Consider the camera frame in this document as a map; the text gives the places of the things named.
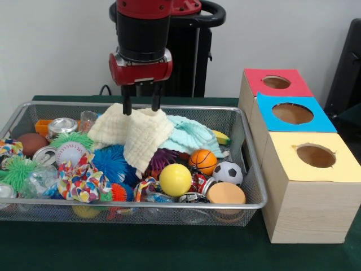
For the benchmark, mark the cream knitted cloth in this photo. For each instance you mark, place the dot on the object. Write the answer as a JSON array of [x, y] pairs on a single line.
[[141, 135]]

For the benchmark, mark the small soccer ball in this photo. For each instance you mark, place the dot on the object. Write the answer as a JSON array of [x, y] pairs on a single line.
[[228, 172]]

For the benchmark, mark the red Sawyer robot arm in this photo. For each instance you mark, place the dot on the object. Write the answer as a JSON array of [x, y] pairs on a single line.
[[144, 28]]

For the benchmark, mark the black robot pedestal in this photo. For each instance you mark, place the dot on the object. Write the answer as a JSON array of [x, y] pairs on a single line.
[[191, 56]]

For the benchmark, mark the red robot base flange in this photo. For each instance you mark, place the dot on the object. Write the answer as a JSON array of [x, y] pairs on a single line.
[[186, 7]]

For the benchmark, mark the blue spiky ball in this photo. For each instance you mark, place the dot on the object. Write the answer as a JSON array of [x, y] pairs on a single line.
[[110, 163]]

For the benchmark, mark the small baseball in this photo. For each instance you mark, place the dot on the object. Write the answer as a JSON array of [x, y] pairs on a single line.
[[70, 153]]

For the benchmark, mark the dark green table cloth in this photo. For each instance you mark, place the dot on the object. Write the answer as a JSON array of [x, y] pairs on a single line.
[[141, 248], [351, 118]]

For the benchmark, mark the round container with orange lid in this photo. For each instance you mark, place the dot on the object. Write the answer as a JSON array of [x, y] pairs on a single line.
[[227, 193]]

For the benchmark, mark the smooth yellow ball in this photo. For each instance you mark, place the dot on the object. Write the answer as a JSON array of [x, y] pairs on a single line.
[[175, 179]]

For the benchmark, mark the colourful patterned cloth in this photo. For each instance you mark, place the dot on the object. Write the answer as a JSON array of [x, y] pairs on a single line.
[[81, 182]]

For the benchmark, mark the mint green knitted cloth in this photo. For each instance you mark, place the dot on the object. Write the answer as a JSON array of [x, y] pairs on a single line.
[[191, 135]]

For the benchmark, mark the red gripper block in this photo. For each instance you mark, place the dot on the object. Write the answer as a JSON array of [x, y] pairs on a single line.
[[141, 73]]

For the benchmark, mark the brown toy football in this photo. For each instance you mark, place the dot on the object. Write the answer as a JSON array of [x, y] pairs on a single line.
[[32, 144]]

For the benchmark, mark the wooden box with three holes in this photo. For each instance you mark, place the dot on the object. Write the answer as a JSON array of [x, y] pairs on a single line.
[[310, 214]]

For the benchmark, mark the small orange basketball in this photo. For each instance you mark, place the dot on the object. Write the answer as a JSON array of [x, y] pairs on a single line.
[[203, 161]]

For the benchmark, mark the shallow metal mesh bin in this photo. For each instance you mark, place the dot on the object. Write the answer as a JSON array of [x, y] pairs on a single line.
[[239, 135]]

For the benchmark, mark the black panel stand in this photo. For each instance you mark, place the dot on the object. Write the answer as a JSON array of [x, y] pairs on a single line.
[[347, 70]]

